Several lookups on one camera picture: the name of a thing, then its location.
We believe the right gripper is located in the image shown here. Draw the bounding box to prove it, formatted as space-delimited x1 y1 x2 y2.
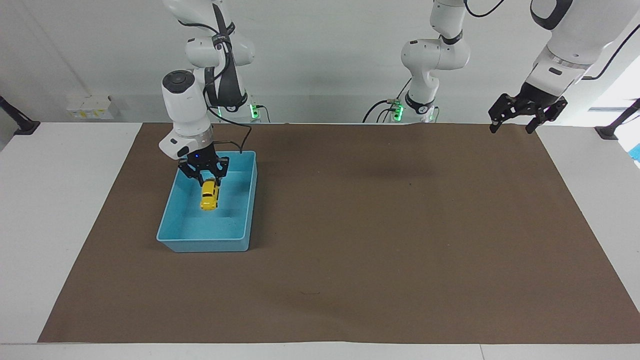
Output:
178 141 230 188

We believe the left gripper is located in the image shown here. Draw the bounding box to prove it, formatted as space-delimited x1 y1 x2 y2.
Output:
488 82 569 135

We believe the yellow toy beetle car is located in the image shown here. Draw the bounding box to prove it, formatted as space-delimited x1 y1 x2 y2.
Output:
200 178 220 212

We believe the light blue plastic tray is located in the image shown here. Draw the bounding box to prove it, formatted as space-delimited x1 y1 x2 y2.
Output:
156 150 258 253

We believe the black stand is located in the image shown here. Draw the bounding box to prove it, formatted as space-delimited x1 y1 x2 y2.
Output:
0 95 41 136
594 98 640 141

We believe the black cable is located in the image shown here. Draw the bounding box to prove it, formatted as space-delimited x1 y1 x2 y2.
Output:
363 78 413 124
464 0 507 19
206 106 253 155
581 24 640 81

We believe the white wall socket box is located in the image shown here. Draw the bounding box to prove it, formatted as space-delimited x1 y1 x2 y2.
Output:
66 94 121 121

